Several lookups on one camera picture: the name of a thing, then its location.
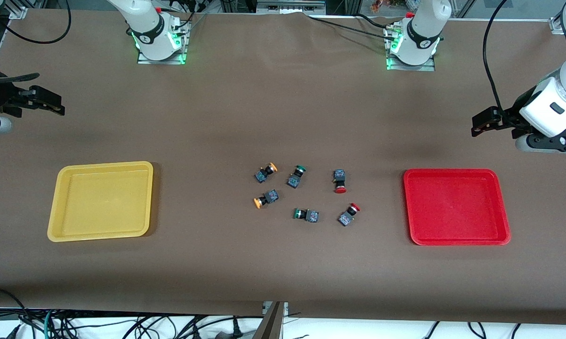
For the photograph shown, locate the red plastic tray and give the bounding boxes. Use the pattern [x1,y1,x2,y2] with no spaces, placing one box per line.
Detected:
[403,169,511,246]

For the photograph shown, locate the grey metal box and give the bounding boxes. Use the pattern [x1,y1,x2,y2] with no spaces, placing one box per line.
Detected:
[256,0,327,15]

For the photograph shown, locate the brown table cover sheet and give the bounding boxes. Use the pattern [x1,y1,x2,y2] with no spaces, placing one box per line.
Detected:
[0,8,566,325]

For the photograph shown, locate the yellow mushroom push button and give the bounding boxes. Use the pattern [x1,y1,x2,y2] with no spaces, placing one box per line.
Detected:
[254,162,278,184]
[253,189,280,209]

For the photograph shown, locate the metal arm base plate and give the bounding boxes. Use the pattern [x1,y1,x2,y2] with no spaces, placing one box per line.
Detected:
[137,21,189,65]
[386,26,437,72]

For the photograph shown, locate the yellow plastic tray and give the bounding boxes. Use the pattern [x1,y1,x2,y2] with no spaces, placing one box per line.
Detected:
[47,161,154,242]

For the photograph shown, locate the green push button switch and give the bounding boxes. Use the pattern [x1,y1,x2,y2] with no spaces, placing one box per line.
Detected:
[286,165,308,189]
[293,208,320,224]

